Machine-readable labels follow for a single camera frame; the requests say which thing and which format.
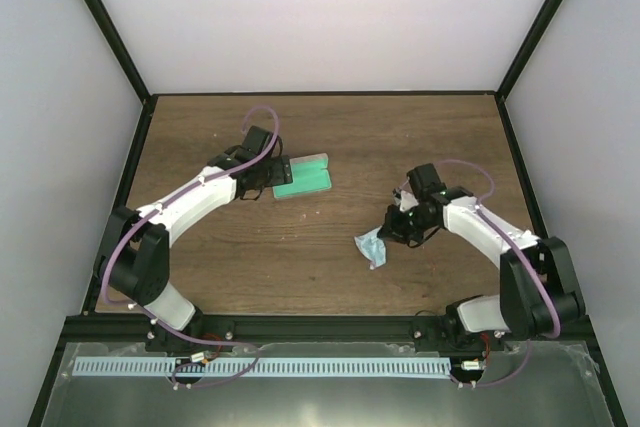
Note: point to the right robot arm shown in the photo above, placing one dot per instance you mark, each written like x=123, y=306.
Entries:
x=538, y=289

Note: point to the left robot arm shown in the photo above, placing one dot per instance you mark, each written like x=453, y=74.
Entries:
x=134, y=254

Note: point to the black frame post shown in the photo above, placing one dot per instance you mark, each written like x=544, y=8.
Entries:
x=117, y=46
x=533, y=37

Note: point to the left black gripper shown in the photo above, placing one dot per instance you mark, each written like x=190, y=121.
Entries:
x=282, y=174

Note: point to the metal sheet panel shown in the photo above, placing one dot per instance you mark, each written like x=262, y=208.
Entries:
x=543, y=384

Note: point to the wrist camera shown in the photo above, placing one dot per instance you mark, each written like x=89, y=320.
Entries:
x=256, y=140
x=424, y=181

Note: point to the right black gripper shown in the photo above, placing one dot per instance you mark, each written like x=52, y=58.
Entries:
x=393, y=231

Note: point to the black left frame post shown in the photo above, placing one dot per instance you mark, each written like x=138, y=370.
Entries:
x=117, y=46

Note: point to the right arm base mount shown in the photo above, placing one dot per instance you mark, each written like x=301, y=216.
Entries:
x=443, y=333

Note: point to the light blue cleaning cloth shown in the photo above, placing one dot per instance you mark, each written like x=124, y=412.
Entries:
x=372, y=247

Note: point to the green glasses case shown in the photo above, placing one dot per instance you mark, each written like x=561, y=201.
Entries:
x=309, y=175

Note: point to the light blue slotted cable duct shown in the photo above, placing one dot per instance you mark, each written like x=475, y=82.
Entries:
x=402, y=367

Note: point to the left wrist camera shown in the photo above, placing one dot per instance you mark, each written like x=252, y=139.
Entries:
x=256, y=140

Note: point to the black aluminium front rail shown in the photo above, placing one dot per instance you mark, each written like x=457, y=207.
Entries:
x=261, y=329

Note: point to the black right frame post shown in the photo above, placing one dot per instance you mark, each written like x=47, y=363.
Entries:
x=533, y=37

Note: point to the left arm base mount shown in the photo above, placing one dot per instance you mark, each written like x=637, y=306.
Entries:
x=194, y=337

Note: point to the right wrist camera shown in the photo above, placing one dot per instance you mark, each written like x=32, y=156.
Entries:
x=424, y=181

